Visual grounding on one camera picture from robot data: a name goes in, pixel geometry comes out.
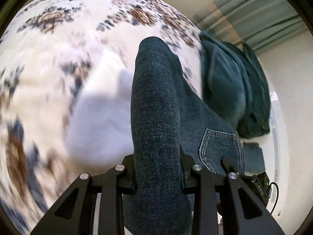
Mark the floral fleece bed blanket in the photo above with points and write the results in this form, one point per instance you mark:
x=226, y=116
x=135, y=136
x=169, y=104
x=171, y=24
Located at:
x=66, y=78

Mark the grey-green window curtain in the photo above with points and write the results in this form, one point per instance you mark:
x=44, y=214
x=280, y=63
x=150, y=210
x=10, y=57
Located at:
x=259, y=23

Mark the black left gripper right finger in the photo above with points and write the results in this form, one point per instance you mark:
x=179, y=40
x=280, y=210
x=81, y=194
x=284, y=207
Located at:
x=218, y=195

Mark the dark teal folded garment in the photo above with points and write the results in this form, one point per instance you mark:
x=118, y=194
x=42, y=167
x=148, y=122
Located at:
x=234, y=86

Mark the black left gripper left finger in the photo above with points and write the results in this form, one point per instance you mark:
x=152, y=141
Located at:
x=89, y=198

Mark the dark blue denim jeans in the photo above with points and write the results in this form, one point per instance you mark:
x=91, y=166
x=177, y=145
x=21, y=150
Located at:
x=167, y=119

